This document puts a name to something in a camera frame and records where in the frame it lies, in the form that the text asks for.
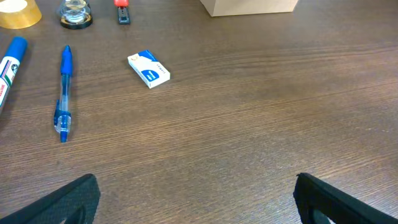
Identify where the yellow adhesive tape roll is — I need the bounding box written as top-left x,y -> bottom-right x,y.
1,0 -> 42,29

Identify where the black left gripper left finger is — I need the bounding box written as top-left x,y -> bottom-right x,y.
1,174 -> 101,224

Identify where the blue ballpoint pen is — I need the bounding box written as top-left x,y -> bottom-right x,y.
53,45 -> 73,143

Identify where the brown cardboard box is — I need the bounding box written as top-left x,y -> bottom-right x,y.
200,0 -> 299,17

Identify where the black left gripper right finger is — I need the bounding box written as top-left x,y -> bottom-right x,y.
293,173 -> 397,224

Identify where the blue white marker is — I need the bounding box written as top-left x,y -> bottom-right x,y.
1,37 -> 28,110

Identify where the white blue staples box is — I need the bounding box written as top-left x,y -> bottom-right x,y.
127,50 -> 170,89

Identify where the black yellow correction tape dispenser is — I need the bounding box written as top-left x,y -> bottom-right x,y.
58,0 -> 93,30

